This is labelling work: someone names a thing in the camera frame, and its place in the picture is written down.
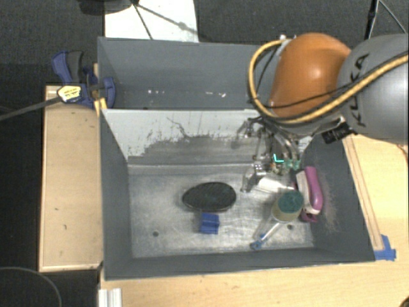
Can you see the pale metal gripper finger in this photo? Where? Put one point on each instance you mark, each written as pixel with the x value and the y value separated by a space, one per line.
pixel 252 177

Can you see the white flat piece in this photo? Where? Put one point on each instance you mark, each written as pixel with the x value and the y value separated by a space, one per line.
pixel 271 185

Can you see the black round disc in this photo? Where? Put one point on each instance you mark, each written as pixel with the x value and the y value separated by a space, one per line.
pixel 209 197

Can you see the purple and white stapler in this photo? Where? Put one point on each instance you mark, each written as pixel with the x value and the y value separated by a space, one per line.
pixel 313 190

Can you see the blue small block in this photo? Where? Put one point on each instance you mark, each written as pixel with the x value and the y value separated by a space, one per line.
pixel 209 223

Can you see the grey metal bin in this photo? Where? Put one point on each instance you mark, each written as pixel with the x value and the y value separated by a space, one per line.
pixel 179 232

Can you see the pale wood flat board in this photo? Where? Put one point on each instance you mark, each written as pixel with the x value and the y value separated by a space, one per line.
pixel 72 184

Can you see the black cylinder on white bracket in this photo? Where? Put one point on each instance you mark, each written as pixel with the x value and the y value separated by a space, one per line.
pixel 335 133

